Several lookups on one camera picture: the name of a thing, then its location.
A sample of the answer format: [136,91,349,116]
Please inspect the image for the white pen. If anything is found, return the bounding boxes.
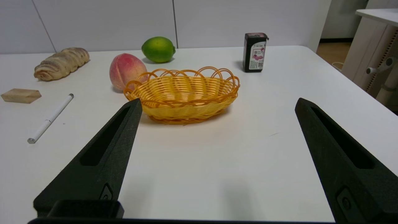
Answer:
[27,93,74,144]

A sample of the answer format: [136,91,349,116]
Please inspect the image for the black drink carton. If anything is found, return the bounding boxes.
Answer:
[243,32,269,73]

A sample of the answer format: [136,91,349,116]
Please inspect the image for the green lime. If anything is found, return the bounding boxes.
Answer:
[141,36,176,63]

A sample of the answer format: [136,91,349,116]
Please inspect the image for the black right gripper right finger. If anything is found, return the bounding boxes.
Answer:
[295,98,398,224]

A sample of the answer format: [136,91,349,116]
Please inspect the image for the yellow woven basket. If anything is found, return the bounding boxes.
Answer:
[124,66,240,125]

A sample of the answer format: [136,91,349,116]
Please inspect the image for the pink peach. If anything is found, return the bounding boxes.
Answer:
[109,53,148,91]

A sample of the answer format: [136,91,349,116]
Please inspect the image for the brown swirl bread roll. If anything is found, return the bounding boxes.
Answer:
[34,47,90,82]

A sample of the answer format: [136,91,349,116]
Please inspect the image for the rectangular wooden block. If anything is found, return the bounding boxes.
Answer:
[1,88,42,104]

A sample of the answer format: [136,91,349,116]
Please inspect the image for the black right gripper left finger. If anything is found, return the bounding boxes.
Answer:
[34,98,143,218]

